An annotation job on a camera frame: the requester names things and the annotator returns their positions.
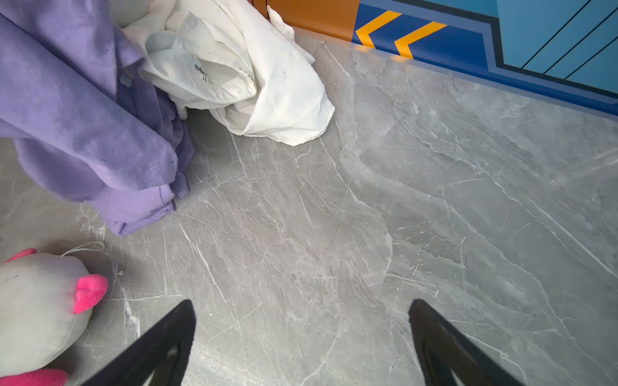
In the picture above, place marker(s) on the purple cloth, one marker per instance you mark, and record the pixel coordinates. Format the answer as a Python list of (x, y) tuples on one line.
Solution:
[(85, 123)]

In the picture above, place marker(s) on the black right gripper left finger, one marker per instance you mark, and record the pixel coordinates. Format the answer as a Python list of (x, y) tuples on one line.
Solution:
[(158, 357)]

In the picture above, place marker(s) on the white pink plush toy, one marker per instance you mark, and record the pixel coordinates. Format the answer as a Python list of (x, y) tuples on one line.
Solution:
[(46, 305)]

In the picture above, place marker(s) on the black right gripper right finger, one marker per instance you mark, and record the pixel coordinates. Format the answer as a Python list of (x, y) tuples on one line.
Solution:
[(446, 356)]

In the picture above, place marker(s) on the white crumpled shirt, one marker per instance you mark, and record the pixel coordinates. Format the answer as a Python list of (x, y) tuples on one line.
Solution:
[(225, 57)]

